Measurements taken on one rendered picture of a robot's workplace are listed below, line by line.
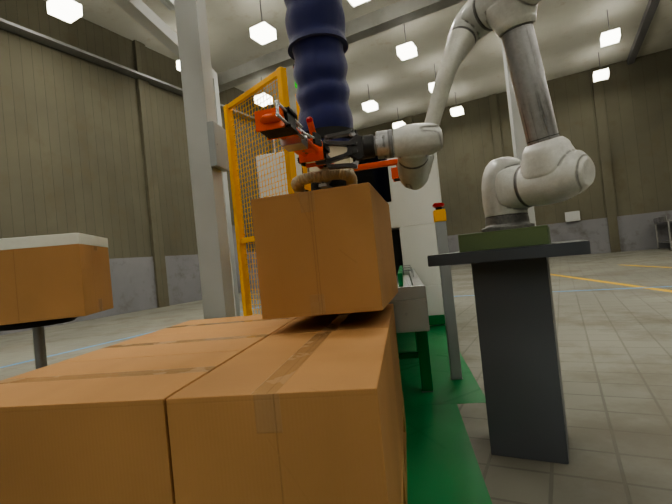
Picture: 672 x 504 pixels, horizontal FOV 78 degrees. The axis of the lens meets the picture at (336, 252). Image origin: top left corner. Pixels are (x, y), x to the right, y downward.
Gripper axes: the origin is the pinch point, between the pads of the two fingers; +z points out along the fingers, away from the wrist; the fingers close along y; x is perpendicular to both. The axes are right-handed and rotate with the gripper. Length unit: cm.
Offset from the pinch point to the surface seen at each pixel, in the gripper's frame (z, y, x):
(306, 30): 1, -50, 15
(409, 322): -26, 68, 61
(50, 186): 678, -169, 623
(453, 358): -49, 100, 117
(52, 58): 671, -447, 648
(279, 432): -1, 65, -64
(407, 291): -26, 53, 61
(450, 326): -49, 81, 117
